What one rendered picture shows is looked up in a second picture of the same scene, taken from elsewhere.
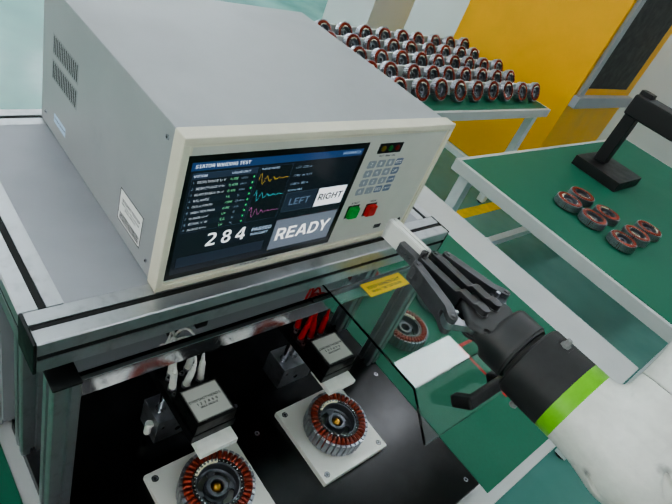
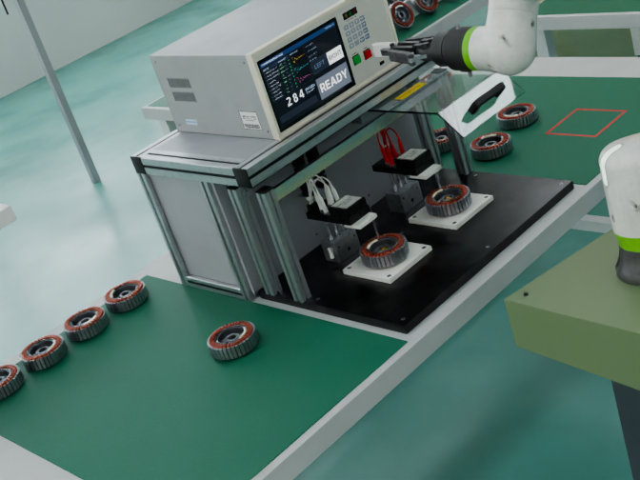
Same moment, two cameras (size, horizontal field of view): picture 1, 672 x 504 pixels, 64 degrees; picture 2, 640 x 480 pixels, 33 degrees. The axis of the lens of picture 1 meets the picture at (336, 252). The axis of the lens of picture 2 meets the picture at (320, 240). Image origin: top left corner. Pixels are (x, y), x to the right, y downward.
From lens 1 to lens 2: 1.84 m
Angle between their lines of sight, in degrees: 18
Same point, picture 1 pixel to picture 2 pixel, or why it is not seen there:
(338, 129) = (312, 18)
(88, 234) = (237, 144)
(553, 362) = (453, 36)
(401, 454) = (508, 195)
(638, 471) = (494, 45)
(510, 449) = not seen: hidden behind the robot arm
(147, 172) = (245, 88)
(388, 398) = (489, 180)
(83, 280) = (248, 152)
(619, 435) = (484, 39)
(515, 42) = not seen: outside the picture
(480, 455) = (576, 172)
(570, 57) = not seen: outside the picture
